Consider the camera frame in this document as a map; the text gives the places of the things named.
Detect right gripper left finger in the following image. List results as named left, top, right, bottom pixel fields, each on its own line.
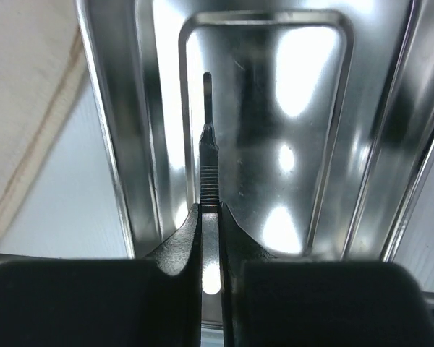
left=0, top=205, right=202, bottom=346

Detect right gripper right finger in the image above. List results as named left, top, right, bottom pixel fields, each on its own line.
left=218, top=205, right=434, bottom=346

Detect scalpel handle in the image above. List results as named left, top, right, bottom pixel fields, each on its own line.
left=200, top=72, right=221, bottom=295

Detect stainless steel tray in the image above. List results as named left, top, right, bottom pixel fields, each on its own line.
left=76, top=1, right=434, bottom=261

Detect beige cloth drape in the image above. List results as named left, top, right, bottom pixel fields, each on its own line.
left=0, top=1, right=86, bottom=238

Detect aluminium front rail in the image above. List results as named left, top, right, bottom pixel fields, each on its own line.
left=0, top=249, right=434, bottom=332

